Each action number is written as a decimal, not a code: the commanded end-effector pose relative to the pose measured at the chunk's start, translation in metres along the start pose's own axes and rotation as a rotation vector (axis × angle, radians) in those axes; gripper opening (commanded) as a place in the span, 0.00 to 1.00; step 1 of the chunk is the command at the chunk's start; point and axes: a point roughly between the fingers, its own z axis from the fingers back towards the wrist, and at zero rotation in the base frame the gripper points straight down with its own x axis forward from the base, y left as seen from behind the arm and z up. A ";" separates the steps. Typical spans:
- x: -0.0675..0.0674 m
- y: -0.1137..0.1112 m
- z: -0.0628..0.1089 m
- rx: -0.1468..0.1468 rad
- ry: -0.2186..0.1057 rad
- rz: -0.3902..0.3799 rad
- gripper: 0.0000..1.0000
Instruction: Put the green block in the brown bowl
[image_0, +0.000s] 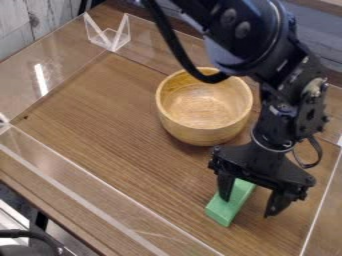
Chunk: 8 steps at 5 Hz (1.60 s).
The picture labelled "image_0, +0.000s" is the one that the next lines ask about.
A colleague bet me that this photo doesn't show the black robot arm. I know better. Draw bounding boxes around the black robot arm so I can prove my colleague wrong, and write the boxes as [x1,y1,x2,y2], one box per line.
[142,0,329,217]

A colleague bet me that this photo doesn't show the clear acrylic corner bracket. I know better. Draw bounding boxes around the clear acrylic corner bracket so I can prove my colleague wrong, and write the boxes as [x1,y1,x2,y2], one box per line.
[83,13,131,52]

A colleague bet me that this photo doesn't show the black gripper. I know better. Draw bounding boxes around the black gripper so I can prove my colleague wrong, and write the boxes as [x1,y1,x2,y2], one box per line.
[209,141,317,217]

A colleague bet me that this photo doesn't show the brown wooden bowl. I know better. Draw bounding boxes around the brown wooden bowl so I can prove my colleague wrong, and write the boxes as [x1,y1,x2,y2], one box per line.
[155,70,254,146]

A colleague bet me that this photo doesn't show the black cable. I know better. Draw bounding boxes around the black cable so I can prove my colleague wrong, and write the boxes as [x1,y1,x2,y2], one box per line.
[0,229,64,256]

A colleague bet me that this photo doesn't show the clear acrylic front wall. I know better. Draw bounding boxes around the clear acrylic front wall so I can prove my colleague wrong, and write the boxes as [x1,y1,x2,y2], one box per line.
[0,113,223,256]

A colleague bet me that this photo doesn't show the green rectangular block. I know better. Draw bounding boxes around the green rectangular block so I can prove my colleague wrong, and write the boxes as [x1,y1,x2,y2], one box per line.
[205,179,257,227]

